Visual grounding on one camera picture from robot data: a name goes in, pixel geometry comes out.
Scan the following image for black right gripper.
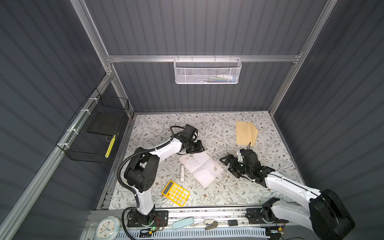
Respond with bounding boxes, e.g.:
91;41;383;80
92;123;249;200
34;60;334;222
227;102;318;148
219;154;252;177

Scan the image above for white paper letter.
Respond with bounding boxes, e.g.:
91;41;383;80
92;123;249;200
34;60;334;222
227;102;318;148
180;152;224;189

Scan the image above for manila paper envelope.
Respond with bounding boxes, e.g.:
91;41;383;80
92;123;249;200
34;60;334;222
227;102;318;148
236;121;259;146

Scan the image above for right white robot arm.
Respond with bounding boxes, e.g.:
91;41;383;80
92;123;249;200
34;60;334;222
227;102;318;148
220;149;356;240

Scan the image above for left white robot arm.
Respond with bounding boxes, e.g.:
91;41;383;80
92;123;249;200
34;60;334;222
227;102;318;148
117;125;205;217

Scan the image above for white glue stick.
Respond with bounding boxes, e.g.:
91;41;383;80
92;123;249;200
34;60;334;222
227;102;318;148
180;165;185;183

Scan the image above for yellow calculator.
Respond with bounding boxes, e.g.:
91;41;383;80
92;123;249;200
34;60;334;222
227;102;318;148
162;181;190;207

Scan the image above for small black square block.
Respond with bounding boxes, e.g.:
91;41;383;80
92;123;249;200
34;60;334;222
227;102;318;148
228;220;238;227

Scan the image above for small metal latch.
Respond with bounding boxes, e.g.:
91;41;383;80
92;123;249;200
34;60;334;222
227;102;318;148
204;219;219;231

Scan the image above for pens in white basket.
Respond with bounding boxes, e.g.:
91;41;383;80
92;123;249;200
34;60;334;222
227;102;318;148
198;75;238;84

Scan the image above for light blue eraser case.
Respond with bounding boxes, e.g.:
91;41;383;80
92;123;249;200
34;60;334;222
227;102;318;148
172;217;195;230

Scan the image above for white analog clock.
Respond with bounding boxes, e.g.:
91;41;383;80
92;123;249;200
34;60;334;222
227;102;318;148
95;217;121;240

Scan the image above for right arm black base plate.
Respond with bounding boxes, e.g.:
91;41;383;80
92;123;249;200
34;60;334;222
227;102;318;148
245;208;289;225

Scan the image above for white slotted cable duct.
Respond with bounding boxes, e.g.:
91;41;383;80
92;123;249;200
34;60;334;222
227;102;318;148
128;227;271;240

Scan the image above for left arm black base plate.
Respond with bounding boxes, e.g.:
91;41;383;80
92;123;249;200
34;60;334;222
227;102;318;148
126;210;169;228

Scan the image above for white wire mesh basket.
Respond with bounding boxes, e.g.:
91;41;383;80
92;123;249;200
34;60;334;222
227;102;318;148
173;58;242;85

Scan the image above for black corrugated cable hose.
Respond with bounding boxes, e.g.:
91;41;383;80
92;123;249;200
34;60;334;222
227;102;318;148
116;125;184;240

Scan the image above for black wire basket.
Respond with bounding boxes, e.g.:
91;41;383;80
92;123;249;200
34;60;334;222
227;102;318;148
57;90;130;164

